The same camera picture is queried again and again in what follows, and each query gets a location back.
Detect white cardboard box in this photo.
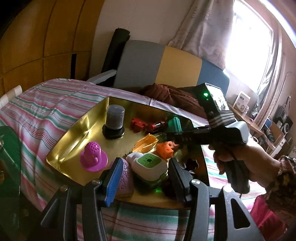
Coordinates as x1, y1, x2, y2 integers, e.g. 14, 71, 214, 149
232, 91, 251, 109

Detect striped bed sheet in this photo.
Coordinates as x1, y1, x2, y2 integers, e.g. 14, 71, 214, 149
0, 78, 266, 241

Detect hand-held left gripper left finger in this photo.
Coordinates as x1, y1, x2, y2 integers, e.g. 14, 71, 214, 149
40, 157, 124, 241

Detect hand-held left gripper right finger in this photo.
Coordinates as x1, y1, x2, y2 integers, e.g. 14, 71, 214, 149
168, 157, 265, 241

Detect red capsule case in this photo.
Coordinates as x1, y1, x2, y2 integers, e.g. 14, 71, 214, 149
148, 120, 168, 132

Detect small red toy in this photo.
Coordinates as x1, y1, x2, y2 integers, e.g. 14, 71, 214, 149
130, 118, 149, 133

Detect green glass side table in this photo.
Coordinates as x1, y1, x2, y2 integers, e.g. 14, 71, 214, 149
0, 125, 22, 241

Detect person's right forearm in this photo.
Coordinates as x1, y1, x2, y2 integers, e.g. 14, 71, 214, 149
265, 155, 296, 209

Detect grey yellow blue headboard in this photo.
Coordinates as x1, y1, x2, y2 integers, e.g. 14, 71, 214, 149
113, 40, 230, 95

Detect person's right hand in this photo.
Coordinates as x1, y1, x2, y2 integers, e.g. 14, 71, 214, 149
209, 141, 281, 188

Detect sheer side curtain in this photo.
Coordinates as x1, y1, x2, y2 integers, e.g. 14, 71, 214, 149
254, 30, 292, 121

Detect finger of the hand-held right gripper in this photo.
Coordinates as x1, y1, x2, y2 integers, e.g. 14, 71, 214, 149
165, 126, 211, 146

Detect red clothing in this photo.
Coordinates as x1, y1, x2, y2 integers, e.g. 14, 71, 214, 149
250, 195, 288, 241

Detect black rolled mat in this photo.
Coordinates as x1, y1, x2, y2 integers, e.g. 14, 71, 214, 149
102, 28, 131, 80

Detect lilac patterned cylinder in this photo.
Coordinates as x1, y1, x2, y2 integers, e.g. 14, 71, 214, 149
109, 159, 135, 198

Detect wooden wardrobe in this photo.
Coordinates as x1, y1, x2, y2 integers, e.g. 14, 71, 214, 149
0, 0, 102, 98

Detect orange plastic toy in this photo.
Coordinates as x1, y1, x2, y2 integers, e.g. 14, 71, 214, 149
132, 134, 159, 154

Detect black speaker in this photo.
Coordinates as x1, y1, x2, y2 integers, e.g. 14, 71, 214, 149
281, 116, 294, 133

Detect gold metal tray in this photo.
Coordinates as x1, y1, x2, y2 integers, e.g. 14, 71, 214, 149
46, 97, 210, 210

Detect pale patterned curtain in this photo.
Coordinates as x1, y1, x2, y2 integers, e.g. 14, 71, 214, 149
168, 0, 236, 70

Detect white green plastic device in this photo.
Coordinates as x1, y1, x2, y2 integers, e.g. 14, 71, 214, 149
126, 152, 168, 192

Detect grey jar black lid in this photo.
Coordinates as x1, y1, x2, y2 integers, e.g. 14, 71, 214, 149
102, 104, 126, 139

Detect orange linking cubes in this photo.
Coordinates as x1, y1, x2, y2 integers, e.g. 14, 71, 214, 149
156, 140, 179, 161

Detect brown quilted blanket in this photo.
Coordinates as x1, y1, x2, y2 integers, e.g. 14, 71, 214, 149
139, 83, 208, 118

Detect white bed rail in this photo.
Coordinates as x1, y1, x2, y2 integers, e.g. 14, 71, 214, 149
87, 69, 117, 84

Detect bright window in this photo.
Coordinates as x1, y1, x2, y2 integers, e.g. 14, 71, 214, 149
223, 0, 278, 93

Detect wooden side desk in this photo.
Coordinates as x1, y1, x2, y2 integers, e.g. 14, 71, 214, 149
229, 107, 264, 137

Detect green plastic holder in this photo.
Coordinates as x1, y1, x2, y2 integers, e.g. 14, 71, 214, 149
167, 117, 183, 133

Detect purple perforated plunger toy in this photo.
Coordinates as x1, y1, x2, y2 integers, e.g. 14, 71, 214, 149
80, 142, 109, 172

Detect brown cardboard box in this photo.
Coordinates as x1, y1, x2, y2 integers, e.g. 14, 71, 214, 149
269, 122, 285, 142

